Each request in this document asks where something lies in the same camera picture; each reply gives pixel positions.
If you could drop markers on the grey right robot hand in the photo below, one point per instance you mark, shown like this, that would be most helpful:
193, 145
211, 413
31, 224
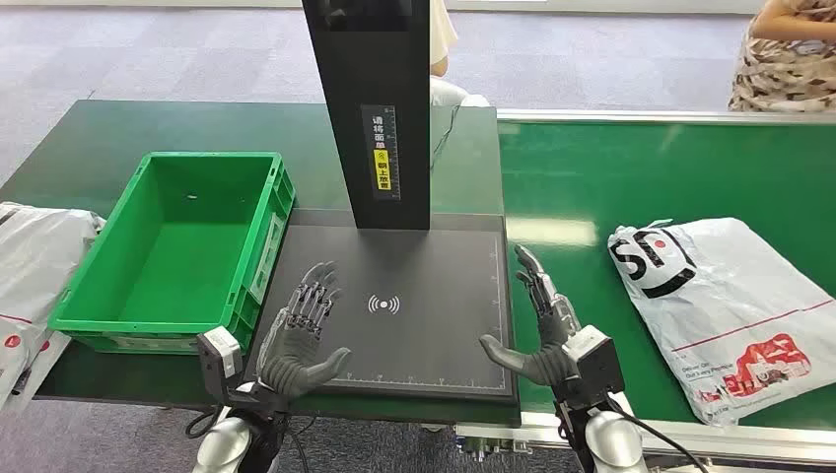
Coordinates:
552, 362

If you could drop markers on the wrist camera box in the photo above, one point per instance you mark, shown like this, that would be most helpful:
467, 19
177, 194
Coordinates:
219, 359
597, 369

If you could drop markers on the black weighing platform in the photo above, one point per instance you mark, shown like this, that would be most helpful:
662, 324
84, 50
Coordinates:
431, 326

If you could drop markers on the person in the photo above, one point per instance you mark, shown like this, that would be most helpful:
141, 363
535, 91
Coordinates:
447, 91
784, 65

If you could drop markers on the green plastic crate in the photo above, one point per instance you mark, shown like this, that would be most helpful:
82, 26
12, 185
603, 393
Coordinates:
183, 261

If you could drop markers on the white package bag red print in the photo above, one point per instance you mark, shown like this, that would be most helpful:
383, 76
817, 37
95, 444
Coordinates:
738, 294

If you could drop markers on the green conveyor belt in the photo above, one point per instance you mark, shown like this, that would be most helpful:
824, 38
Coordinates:
653, 170

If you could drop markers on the small white courier bag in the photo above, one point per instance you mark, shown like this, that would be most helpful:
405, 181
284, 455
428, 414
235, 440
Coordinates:
46, 359

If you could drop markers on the large white courier bag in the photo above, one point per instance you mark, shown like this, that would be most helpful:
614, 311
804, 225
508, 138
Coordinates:
36, 261

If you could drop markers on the metal connector bracket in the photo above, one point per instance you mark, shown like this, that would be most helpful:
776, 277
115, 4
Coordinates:
486, 447

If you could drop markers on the dark green table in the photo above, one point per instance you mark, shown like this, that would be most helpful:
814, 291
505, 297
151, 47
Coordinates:
98, 130

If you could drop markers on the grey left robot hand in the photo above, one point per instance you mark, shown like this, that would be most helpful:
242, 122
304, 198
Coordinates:
297, 346

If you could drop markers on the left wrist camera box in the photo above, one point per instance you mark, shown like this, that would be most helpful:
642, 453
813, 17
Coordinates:
219, 359

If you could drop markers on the black scale column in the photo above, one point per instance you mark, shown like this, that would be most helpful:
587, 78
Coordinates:
366, 65

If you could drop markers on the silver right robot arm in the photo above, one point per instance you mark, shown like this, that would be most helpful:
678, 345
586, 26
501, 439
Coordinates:
614, 440

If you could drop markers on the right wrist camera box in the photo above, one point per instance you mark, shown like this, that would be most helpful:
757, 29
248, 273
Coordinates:
597, 369

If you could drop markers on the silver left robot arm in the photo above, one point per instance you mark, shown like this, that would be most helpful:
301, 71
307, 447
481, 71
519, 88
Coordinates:
225, 447

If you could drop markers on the black and yellow ruler sticker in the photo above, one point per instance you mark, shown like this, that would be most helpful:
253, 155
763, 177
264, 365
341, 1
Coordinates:
381, 153

